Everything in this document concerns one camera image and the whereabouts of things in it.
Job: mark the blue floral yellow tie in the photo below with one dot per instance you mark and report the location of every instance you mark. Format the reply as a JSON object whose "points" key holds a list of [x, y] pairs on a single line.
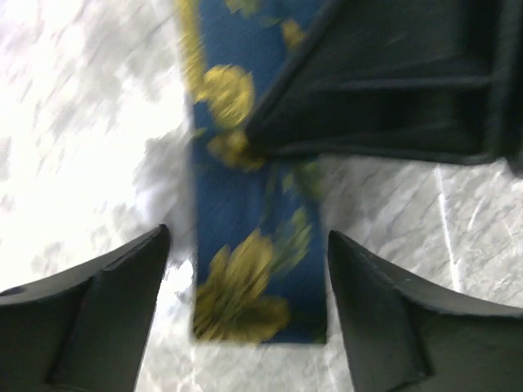
{"points": [[260, 249]]}

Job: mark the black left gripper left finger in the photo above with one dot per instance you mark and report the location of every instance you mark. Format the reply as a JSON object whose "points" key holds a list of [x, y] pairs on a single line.
{"points": [[85, 328]]}

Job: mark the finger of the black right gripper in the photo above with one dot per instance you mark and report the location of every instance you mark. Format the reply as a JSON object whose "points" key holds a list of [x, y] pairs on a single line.
{"points": [[434, 81]]}

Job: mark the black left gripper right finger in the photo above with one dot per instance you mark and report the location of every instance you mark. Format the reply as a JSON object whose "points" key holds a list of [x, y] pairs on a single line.
{"points": [[402, 332]]}

